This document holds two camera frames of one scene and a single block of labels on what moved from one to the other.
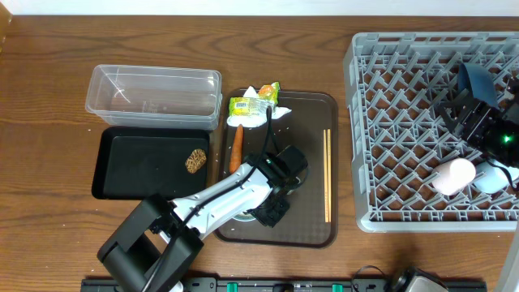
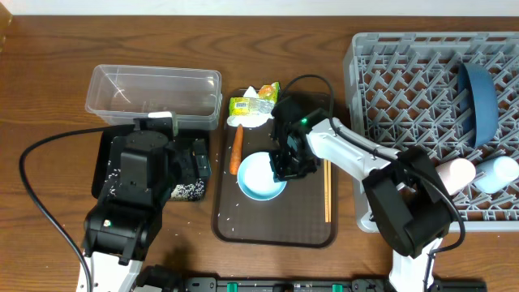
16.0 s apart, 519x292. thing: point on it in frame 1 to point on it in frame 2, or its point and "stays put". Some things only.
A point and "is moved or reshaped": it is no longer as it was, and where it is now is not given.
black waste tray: [136, 162] stays put
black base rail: [274, 284] stays put
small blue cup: [491, 179] stays put
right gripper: [480, 118] to [283, 172]
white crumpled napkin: [255, 121] stays put
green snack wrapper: [248, 106] stays put
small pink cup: [451, 177] stays put
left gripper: [276, 216] to [189, 156]
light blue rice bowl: [244, 217] is moved or reshaped
